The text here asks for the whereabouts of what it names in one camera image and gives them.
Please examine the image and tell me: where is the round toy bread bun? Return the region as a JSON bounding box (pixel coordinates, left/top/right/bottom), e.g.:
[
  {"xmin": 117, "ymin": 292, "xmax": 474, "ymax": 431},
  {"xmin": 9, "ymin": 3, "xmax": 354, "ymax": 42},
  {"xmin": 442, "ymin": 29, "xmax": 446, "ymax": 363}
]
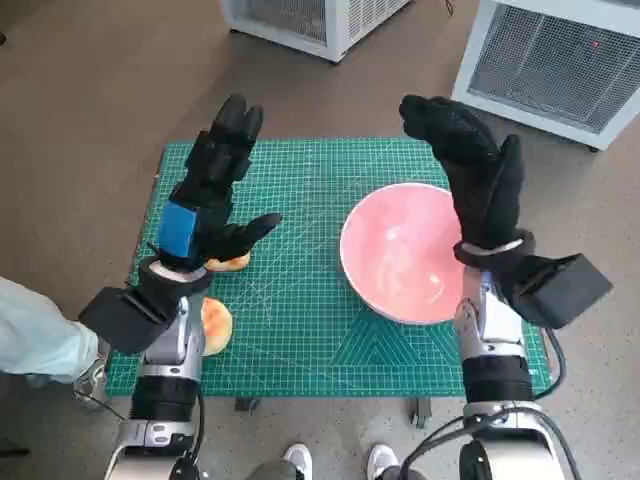
[{"xmin": 199, "ymin": 298, "xmax": 235, "ymax": 357}]

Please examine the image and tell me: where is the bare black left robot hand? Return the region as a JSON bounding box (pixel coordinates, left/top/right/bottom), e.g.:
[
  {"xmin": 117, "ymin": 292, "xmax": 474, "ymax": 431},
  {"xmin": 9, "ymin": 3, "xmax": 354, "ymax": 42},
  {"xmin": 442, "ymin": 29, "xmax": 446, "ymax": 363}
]
[{"xmin": 149, "ymin": 93, "xmax": 284, "ymax": 274}]

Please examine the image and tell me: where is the white mesh cabinet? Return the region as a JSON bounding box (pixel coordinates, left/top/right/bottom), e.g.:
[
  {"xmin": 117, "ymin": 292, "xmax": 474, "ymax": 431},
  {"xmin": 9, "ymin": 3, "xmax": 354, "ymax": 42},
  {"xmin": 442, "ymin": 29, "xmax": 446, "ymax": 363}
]
[
  {"xmin": 219, "ymin": 0, "xmax": 416, "ymax": 64},
  {"xmin": 451, "ymin": 0, "xmax": 640, "ymax": 153}
]

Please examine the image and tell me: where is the green cutting mat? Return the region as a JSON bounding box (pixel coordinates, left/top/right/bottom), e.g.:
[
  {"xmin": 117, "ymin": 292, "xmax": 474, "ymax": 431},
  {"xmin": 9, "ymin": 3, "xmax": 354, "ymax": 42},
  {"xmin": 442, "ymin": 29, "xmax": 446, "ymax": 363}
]
[{"xmin": 104, "ymin": 138, "xmax": 554, "ymax": 399}]

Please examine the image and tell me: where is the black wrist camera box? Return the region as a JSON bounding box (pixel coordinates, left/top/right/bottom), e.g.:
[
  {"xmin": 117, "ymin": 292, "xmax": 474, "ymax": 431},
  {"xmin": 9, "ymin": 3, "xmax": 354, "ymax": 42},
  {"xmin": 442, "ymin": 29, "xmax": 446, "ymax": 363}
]
[
  {"xmin": 499, "ymin": 253, "xmax": 615, "ymax": 330},
  {"xmin": 78, "ymin": 287, "xmax": 184, "ymax": 357}
]

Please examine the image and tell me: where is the person's leg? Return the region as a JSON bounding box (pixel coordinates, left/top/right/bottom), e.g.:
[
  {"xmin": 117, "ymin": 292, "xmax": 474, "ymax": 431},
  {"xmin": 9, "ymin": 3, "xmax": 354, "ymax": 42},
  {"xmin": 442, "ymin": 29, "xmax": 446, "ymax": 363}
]
[{"xmin": 0, "ymin": 277, "xmax": 101, "ymax": 386}]

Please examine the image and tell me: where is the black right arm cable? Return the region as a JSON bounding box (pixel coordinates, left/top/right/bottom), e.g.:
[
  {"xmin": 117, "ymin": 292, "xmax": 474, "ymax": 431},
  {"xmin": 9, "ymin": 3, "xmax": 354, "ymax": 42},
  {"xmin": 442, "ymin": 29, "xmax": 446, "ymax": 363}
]
[{"xmin": 532, "ymin": 324, "xmax": 569, "ymax": 401}]

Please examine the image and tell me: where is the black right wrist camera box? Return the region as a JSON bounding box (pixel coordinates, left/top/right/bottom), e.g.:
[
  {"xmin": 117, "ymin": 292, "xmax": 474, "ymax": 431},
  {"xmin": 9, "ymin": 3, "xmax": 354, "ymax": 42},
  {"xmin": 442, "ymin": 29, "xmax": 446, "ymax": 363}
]
[{"xmin": 499, "ymin": 253, "xmax": 615, "ymax": 330}]

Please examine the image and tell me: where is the pink bowl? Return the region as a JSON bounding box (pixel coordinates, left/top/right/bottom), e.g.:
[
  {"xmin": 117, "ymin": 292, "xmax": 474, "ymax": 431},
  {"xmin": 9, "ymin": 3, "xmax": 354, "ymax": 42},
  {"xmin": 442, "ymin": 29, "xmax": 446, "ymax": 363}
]
[{"xmin": 339, "ymin": 182, "xmax": 469, "ymax": 326}]

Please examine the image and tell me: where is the person's shoe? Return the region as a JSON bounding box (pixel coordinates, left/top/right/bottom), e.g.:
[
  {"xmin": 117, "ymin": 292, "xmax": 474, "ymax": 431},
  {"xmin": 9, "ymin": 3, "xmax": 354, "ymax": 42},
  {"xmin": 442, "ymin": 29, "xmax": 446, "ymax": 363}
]
[{"xmin": 72, "ymin": 349, "xmax": 109, "ymax": 401}]

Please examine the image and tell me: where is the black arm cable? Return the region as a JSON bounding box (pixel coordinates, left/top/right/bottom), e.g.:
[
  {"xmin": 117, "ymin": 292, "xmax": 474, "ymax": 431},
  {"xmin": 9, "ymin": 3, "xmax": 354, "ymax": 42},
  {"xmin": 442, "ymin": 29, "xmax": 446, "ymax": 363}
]
[
  {"xmin": 532, "ymin": 324, "xmax": 569, "ymax": 401},
  {"xmin": 192, "ymin": 387, "xmax": 207, "ymax": 480}
]

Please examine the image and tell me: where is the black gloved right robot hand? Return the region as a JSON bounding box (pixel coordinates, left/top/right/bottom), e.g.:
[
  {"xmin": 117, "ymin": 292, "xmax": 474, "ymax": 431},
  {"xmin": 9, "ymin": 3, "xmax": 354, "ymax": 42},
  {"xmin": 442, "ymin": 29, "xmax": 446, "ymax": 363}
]
[{"xmin": 398, "ymin": 94, "xmax": 526, "ymax": 248}]

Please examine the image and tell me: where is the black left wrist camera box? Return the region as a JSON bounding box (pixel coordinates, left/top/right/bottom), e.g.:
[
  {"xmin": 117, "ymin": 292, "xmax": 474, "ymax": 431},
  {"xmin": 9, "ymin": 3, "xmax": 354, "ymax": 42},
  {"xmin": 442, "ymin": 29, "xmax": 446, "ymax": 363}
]
[{"xmin": 78, "ymin": 287, "xmax": 184, "ymax": 357}]

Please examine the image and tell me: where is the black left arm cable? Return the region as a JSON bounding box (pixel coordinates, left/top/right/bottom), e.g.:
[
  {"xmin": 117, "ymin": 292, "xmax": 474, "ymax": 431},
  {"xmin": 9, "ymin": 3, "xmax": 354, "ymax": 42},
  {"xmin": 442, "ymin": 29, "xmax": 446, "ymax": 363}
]
[{"xmin": 192, "ymin": 387, "xmax": 207, "ymax": 480}]

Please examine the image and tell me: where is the oblong twisted toy bread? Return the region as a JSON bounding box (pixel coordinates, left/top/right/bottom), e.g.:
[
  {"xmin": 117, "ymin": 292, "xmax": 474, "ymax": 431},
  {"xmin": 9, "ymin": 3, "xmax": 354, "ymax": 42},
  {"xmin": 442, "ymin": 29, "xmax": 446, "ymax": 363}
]
[{"xmin": 205, "ymin": 252, "xmax": 251, "ymax": 274}]

